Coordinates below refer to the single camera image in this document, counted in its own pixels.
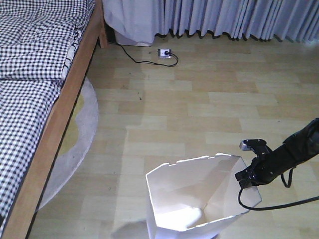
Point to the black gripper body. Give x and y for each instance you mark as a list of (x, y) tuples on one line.
[(262, 169)]

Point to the white plastic trash bin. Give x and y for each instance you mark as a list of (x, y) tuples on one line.
[(195, 198)]

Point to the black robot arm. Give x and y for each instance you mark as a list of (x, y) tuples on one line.
[(300, 147)]

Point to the grey pleated curtain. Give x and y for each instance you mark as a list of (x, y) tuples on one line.
[(295, 20)]

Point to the floor outlet box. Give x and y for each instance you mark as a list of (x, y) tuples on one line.
[(164, 53)]

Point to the grey round rug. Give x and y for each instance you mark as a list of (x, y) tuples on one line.
[(77, 140)]

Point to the white sheer curtain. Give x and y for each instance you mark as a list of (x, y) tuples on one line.
[(135, 22)]

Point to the black white checkered bedding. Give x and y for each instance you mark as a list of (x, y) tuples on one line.
[(38, 41)]

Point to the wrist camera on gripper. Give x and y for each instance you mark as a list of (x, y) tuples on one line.
[(252, 144)]

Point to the wooden bed frame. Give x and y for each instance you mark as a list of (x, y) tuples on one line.
[(35, 180)]

